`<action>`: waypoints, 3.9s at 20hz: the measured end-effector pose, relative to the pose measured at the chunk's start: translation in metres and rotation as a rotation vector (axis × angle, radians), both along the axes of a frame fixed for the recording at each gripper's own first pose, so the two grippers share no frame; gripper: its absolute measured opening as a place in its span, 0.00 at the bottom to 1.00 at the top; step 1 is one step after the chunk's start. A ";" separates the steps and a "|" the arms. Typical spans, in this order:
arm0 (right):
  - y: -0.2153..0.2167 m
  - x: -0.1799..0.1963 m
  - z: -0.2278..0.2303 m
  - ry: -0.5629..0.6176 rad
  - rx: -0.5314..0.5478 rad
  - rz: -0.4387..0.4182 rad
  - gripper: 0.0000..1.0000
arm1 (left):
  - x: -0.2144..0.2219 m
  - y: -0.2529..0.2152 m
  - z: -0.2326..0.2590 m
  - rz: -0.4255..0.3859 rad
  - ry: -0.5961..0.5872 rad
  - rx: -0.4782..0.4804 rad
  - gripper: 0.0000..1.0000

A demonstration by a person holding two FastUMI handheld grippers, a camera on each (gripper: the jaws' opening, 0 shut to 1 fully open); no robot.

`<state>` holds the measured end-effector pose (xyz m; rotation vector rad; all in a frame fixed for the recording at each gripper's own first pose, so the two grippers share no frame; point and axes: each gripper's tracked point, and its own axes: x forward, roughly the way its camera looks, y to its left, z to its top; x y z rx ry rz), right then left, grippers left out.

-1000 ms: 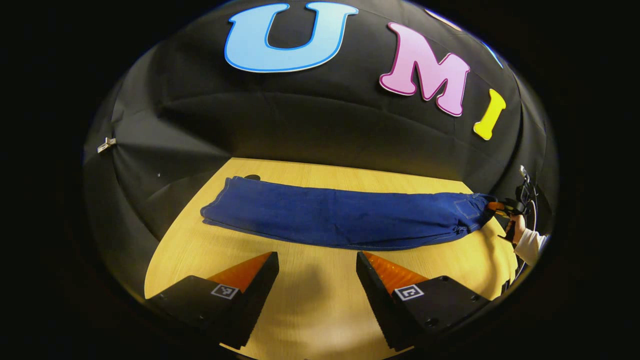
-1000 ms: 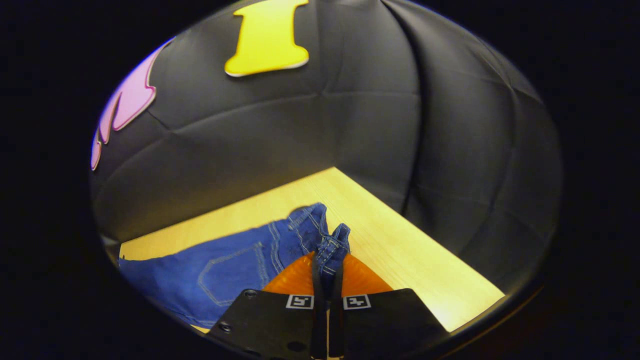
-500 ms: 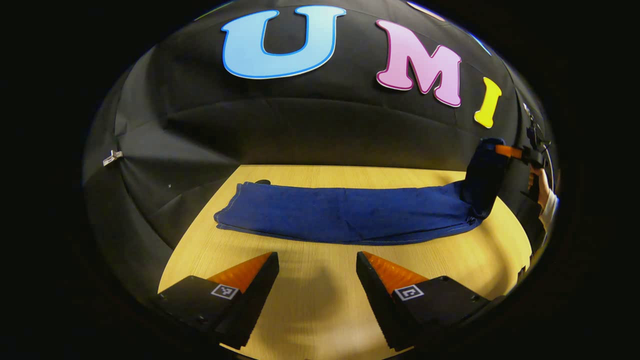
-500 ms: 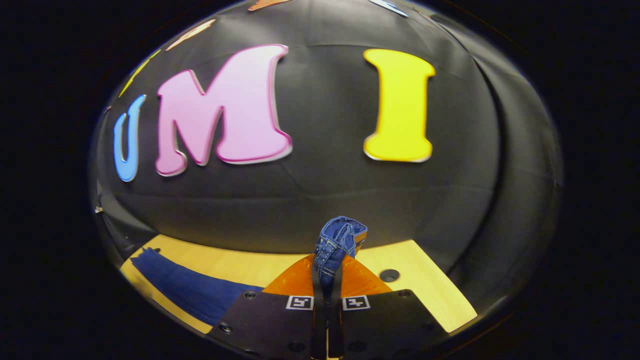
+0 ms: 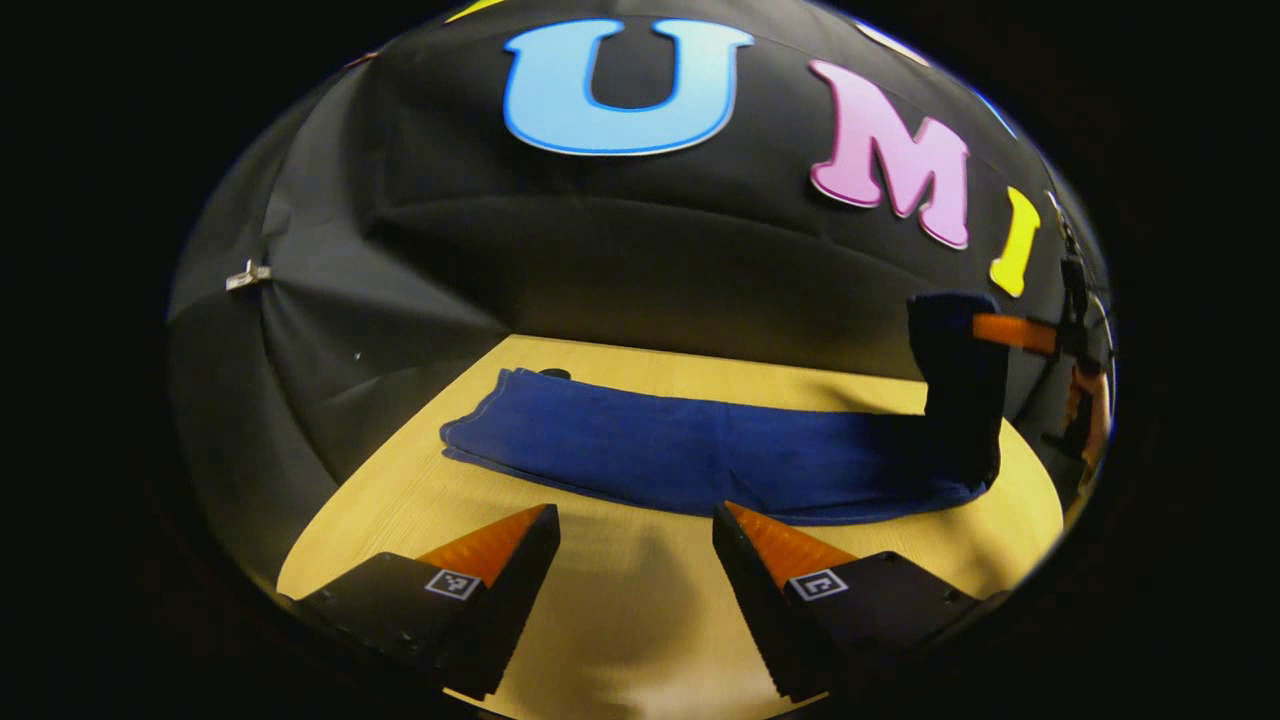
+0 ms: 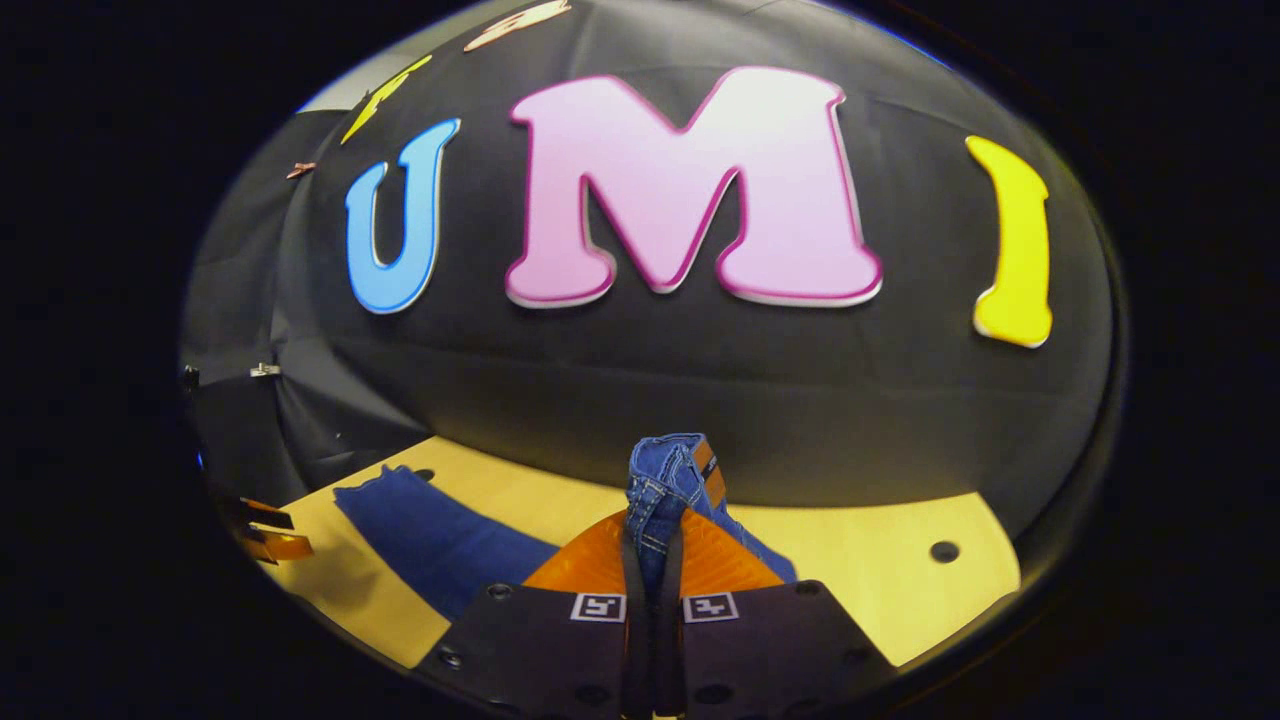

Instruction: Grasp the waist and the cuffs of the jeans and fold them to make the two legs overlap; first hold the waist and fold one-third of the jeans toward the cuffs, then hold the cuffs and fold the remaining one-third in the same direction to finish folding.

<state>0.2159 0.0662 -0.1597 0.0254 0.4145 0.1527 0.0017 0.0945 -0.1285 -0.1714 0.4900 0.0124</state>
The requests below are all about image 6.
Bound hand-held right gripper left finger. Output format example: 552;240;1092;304
414;509;653;720

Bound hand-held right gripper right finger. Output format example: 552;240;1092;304
655;507;898;720

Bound blue denim jeans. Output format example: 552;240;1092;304
333;432;799;622

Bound black backdrop cloth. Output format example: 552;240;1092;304
180;0;1117;542

